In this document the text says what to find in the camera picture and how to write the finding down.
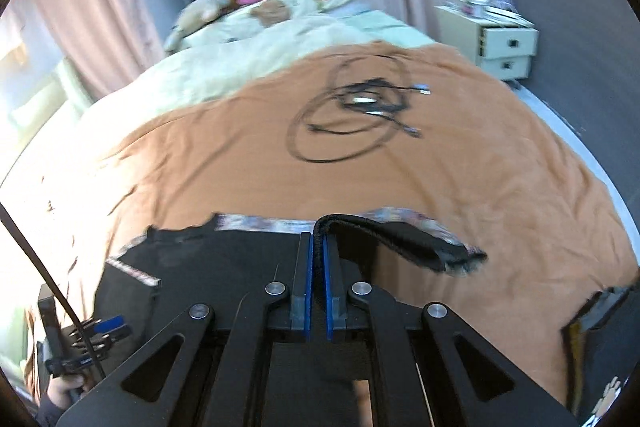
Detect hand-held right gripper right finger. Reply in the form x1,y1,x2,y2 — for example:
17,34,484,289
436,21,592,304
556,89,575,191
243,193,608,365
322,235,581,427

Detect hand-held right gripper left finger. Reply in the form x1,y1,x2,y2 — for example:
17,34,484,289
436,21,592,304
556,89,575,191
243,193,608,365
56,232,314,427

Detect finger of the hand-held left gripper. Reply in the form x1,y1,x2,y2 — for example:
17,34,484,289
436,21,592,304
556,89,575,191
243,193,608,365
70,315,133,370

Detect black fleece-lined pants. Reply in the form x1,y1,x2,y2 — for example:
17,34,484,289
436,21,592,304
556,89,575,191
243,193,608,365
94,206,489,427

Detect person's left forearm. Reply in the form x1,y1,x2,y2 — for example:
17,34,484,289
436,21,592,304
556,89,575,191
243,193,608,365
34,394,71,427

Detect person's left hand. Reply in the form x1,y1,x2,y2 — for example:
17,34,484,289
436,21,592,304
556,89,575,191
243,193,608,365
47,374,98,409

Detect orange-brown blanket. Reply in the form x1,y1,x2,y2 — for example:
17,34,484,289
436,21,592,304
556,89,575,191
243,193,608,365
0,39,640,427

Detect cream printed quilt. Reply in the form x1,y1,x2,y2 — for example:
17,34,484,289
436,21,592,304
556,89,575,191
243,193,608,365
87,0,436,108

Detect dark printed garment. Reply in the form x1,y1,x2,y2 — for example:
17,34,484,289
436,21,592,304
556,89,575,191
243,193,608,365
561,282,640,426

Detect beige plush toy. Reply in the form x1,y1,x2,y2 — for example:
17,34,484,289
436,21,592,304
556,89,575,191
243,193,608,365
164,0,227,54

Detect white two-drawer nightstand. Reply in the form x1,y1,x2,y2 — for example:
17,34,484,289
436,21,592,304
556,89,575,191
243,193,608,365
434,4,540,80

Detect thin black tether cable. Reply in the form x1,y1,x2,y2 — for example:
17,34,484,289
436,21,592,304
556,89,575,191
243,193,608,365
0,202,107,381

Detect large black cable loop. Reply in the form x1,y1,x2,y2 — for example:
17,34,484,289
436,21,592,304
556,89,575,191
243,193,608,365
286,53,427,164

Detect tangled black cable bundle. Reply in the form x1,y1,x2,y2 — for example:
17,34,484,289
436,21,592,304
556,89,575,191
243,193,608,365
327,78,434,140

